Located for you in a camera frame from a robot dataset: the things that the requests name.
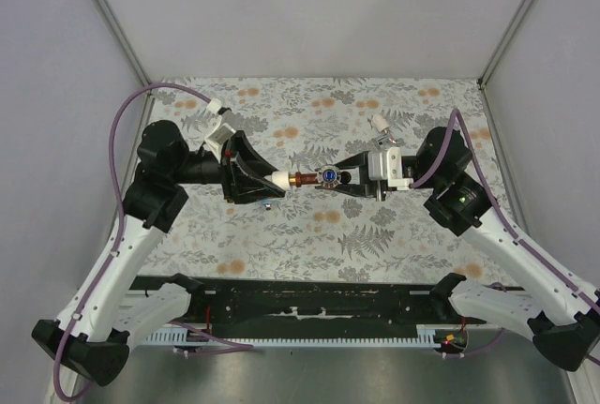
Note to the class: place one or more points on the brown faucet chrome knob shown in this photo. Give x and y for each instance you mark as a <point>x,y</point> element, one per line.
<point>328,177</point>

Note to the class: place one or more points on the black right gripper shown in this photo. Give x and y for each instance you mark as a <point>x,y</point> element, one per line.
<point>367,188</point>

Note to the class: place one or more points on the chrome faucet white handle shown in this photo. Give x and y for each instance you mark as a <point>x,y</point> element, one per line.
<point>383,128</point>

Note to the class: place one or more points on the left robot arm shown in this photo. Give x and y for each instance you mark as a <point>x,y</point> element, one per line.
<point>91,336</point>

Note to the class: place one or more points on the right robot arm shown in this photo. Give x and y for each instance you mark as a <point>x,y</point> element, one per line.
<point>559,313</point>

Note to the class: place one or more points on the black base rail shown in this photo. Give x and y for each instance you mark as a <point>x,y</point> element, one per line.
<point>244,308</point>

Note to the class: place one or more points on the white pipe elbow fitting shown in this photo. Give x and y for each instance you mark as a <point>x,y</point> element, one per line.
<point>282,180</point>

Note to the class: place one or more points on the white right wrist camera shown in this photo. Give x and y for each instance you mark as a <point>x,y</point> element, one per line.
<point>386,165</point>

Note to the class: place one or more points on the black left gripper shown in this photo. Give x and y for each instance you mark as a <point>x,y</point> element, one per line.
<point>240,186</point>

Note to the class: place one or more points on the white cable duct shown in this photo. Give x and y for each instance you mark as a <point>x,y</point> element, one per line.
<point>181,337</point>

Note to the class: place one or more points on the blue plastic faucet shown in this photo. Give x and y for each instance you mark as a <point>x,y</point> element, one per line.
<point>269,204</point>

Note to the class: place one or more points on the floral patterned table mat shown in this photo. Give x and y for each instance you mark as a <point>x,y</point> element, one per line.
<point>298,125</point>

